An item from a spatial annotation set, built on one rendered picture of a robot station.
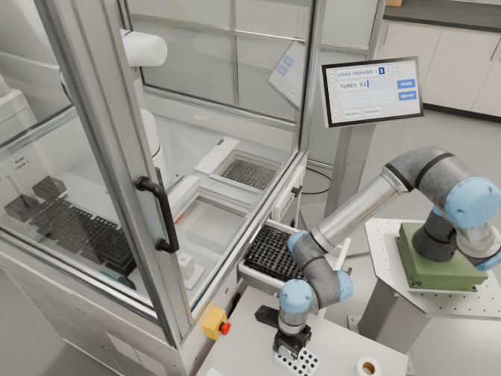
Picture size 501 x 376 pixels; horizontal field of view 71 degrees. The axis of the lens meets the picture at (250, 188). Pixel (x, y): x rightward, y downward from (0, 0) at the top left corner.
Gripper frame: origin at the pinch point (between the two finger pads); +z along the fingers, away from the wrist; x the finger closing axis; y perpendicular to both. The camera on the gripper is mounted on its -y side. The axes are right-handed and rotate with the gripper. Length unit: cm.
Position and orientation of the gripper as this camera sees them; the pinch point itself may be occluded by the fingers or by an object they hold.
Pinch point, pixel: (281, 348)
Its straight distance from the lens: 120.7
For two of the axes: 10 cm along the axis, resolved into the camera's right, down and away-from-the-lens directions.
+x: 6.2, -5.4, 5.8
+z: 0.1, 7.4, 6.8
